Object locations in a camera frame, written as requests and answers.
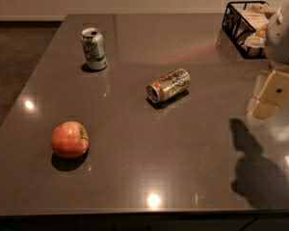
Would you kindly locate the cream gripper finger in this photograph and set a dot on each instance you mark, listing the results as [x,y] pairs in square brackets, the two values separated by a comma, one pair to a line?
[269,94]

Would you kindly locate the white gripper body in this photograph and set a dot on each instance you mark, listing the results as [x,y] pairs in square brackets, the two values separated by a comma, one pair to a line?
[281,42]

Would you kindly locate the red apple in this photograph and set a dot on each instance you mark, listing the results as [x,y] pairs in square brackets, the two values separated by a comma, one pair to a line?
[69,140]

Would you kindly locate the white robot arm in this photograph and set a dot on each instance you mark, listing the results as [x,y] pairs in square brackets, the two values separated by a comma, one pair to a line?
[273,38]

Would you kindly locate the orange soda can lying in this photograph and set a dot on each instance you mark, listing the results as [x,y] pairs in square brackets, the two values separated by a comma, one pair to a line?
[168,86]

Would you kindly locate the green white soda can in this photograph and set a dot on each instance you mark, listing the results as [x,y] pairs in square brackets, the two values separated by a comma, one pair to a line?
[93,47]

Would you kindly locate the napkins in basket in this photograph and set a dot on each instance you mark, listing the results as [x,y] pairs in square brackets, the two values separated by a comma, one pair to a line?
[254,23]

